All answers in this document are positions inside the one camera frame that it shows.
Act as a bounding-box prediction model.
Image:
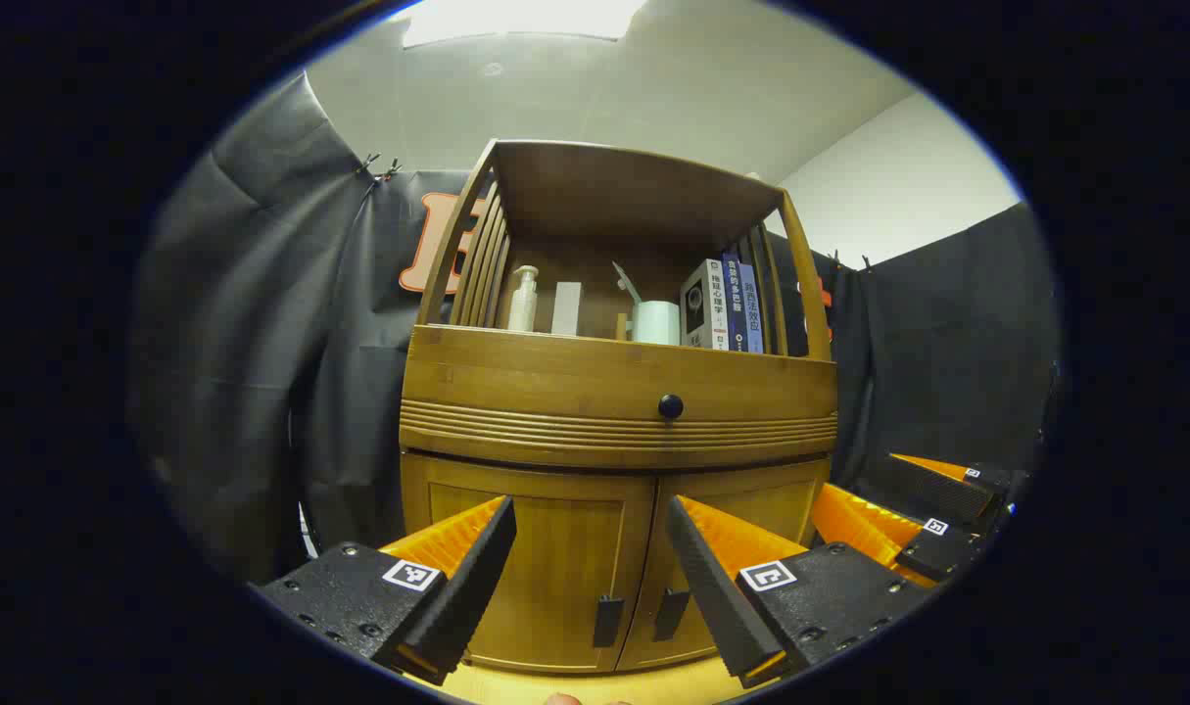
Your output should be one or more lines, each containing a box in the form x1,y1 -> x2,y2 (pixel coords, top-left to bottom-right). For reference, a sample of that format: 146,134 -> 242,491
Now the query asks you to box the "grey white book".
681,258 -> 731,352

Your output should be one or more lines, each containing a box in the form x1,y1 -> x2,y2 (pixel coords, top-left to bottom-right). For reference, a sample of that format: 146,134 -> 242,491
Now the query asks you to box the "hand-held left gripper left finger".
250,494 -> 518,686

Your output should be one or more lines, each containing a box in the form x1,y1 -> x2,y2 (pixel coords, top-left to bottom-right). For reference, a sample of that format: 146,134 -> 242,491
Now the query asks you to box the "wooden cabinet door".
402,452 -> 656,675
616,458 -> 831,673

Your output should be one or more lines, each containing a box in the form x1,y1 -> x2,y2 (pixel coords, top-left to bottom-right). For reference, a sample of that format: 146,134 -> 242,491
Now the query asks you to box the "small white box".
551,282 -> 583,337

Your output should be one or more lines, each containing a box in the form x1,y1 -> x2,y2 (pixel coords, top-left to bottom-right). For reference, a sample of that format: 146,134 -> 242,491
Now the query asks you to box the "white pump bottle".
507,264 -> 540,333

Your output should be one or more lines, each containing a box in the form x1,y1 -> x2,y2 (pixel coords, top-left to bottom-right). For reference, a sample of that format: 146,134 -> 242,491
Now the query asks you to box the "wooden cabinet drawer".
400,325 -> 838,469

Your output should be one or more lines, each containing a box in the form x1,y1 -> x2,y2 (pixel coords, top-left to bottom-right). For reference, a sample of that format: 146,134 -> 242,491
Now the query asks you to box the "light blue book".
739,262 -> 764,354

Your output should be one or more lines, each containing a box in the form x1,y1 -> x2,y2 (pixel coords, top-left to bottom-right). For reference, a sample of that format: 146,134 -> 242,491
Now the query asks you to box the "black backdrop cloth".
134,73 -> 1061,588

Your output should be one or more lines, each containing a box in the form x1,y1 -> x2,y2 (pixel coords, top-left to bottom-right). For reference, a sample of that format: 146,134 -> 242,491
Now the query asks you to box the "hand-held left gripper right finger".
665,494 -> 933,689

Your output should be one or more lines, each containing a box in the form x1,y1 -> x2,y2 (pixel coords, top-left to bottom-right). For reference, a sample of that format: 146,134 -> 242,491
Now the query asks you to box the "ceiling light panel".
402,0 -> 649,48

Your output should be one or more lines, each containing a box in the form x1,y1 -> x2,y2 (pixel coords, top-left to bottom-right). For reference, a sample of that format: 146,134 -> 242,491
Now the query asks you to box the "dark blue book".
722,253 -> 749,353

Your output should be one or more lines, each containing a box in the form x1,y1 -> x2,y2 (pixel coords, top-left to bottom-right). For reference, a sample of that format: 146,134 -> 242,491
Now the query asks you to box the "wooden double-door shoe cabinet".
399,139 -> 838,677

